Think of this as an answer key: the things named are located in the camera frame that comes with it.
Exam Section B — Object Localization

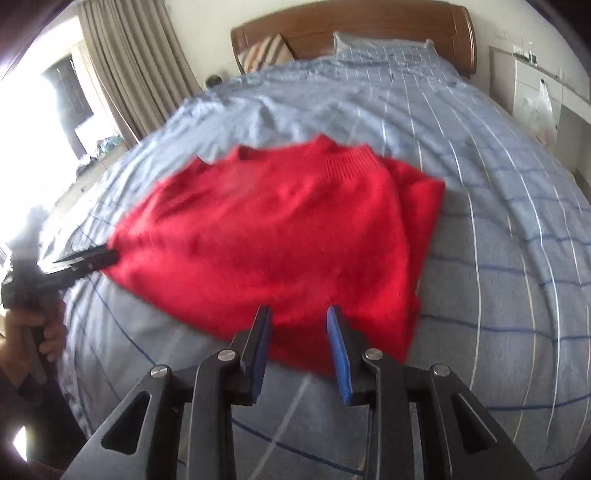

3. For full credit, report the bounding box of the white plastic bag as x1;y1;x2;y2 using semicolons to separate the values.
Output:
522;79;557;144

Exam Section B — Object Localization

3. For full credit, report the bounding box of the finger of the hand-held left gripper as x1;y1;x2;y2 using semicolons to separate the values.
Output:
44;249;119;291
52;244;109;265

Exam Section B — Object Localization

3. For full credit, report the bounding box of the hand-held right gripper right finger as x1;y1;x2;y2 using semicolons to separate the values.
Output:
326;305;539;480

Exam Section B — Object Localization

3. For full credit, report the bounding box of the white desk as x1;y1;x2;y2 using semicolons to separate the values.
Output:
488;44;591;153

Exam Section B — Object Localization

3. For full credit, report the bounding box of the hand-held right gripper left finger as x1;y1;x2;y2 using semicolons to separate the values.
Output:
62;305;273;480

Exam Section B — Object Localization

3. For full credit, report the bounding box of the beige curtain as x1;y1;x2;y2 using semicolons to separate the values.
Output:
76;0;204;144

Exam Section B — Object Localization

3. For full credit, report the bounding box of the wooden headboard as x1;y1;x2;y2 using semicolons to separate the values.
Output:
230;0;477;79

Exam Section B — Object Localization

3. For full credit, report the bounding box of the person's left hand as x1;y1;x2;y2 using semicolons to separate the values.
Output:
0;300;68;389

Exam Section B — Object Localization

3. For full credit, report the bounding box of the blue-grey checked blanket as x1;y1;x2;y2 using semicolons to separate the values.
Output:
39;39;591;480

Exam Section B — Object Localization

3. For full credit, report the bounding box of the striped pillow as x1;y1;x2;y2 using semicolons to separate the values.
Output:
240;33;296;75

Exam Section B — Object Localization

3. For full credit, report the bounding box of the blue checked pillow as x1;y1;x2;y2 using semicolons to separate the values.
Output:
333;31;437;63

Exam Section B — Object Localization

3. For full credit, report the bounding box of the red knit sweater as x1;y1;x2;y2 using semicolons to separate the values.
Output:
104;134;446;377

